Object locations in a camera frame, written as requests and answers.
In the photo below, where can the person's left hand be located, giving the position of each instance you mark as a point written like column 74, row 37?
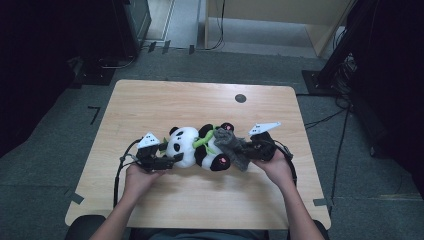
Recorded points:
column 141, row 181

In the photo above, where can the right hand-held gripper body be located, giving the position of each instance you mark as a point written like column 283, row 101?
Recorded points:
column 263, row 146

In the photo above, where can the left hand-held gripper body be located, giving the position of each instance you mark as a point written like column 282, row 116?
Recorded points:
column 148, row 156

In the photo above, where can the black chair armrest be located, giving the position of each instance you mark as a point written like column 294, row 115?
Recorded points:
column 83, row 228
column 326, row 230

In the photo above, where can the round grey table grommet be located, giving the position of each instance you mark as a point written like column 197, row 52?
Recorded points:
column 240, row 98

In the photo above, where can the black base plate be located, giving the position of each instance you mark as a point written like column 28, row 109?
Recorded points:
column 93, row 76

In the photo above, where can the grey fluffy cloth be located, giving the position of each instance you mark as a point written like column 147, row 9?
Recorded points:
column 230, row 145

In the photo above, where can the light wooden cabinet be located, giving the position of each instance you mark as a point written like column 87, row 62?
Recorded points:
column 266, row 10

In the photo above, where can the person's right hand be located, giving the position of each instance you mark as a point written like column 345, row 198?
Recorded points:
column 278, row 171

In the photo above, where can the black metal stand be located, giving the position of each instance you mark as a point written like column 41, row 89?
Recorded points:
column 333, row 66

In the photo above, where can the grey tape piece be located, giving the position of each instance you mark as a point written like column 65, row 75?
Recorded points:
column 74, row 196
column 320, row 202

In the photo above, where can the panda plush toy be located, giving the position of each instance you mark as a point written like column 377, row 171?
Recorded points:
column 186, row 146

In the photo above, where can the black equipment cabinet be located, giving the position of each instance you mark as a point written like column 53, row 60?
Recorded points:
column 133, row 26

